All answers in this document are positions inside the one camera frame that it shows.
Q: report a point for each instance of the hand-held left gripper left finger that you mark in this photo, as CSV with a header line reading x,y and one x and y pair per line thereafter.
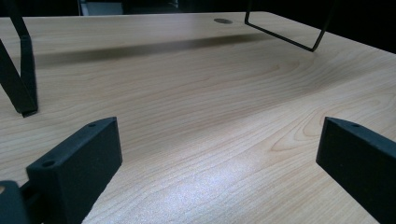
x,y
77,168

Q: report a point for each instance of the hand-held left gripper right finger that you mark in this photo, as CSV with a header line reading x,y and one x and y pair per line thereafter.
x,y
361,161

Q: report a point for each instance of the black metal-legged shelf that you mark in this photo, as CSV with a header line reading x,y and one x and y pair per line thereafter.
x,y
28,77

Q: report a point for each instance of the grey round table cap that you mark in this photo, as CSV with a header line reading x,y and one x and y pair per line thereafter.
x,y
223,20

